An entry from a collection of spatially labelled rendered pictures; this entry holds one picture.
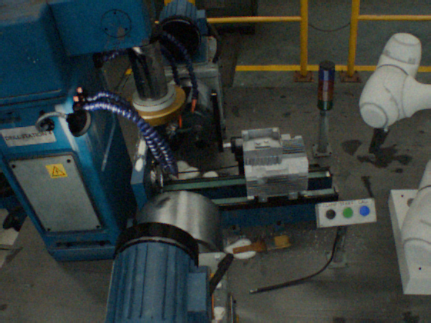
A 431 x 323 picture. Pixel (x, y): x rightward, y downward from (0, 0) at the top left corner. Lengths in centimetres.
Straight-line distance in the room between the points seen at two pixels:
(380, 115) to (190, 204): 55
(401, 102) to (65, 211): 102
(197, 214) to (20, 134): 53
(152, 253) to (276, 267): 69
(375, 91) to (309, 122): 97
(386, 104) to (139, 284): 68
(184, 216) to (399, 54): 70
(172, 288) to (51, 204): 68
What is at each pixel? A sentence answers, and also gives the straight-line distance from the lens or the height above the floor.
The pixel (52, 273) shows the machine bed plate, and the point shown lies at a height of 80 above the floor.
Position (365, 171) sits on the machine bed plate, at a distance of 181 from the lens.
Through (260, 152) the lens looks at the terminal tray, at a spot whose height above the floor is 113.
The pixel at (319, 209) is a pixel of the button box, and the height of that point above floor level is 108.
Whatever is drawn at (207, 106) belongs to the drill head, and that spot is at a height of 112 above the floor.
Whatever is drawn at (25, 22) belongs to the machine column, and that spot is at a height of 170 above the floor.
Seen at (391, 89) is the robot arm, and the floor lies 145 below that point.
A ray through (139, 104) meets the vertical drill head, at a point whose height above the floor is 135.
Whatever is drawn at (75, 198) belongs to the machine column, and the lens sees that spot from 137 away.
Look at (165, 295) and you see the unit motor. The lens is 82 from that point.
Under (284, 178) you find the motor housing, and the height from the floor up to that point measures 105.
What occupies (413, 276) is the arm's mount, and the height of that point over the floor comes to 89.
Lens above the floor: 204
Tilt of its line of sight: 42 degrees down
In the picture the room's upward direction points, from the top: 9 degrees counter-clockwise
